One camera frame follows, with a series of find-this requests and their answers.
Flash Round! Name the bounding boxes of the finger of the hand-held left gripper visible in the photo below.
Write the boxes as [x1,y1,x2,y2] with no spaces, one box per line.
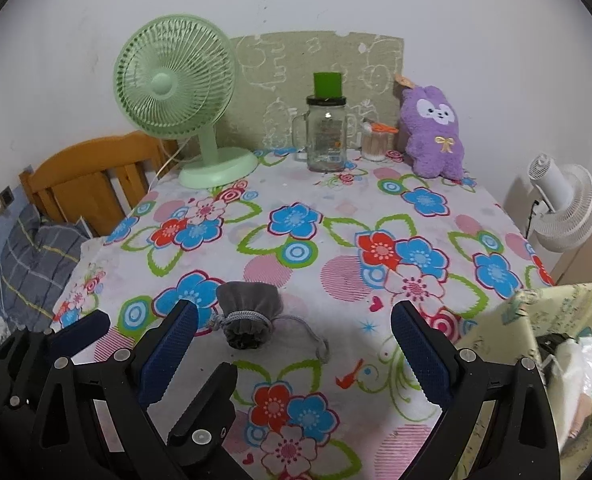
[0,310,111,480]
[167,361,252,480]

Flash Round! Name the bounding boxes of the glass jar with green lid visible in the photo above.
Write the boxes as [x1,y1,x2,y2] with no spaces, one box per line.
[291,72,349,172]

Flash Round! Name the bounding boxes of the purple plush rabbit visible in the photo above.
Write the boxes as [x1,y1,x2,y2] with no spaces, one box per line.
[395,74,466,181]

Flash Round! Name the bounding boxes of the grey drawstring pouch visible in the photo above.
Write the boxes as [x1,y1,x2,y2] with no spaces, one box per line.
[211,281,332,363]

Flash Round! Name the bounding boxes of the green desk fan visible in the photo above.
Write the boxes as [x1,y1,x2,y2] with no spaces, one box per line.
[113,15,260,188]

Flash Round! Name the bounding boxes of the swab jar with orange lid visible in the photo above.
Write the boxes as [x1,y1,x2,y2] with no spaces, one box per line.
[360,119,398,162]

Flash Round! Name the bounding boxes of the wooden chair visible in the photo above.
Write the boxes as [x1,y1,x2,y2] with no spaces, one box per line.
[18,131,182,238]

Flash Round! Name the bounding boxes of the grey plaid blanket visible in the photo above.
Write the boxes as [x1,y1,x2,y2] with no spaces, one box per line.
[0,205,94,333]

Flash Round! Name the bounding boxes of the green patterned board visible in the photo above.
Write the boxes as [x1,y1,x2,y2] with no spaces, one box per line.
[228,30,405,153]

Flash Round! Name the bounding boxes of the white fan cable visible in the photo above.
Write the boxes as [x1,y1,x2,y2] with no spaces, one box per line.
[153,137,184,183]

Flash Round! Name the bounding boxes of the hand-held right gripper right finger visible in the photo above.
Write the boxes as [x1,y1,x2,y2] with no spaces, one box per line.
[391,300,561,480]

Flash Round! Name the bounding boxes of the black plastic bag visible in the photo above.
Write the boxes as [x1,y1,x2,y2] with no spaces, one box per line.
[536,332,574,366]

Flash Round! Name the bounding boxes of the white standing fan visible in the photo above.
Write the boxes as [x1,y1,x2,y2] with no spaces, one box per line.
[526,152,592,252]

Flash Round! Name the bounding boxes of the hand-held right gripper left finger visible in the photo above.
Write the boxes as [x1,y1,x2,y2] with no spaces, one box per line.
[28,300,199,480]

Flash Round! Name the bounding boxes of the yellow patterned box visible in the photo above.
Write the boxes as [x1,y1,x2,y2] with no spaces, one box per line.
[456,280,592,480]

